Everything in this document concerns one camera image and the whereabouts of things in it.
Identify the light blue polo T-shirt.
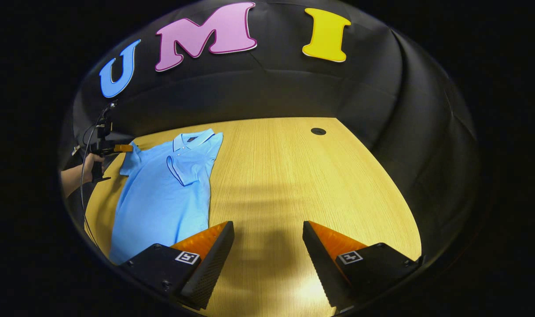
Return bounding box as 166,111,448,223
109,128,224,265

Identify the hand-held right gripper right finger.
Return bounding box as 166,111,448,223
302,220,425,310

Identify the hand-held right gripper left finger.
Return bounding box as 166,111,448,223
117,220,235,311

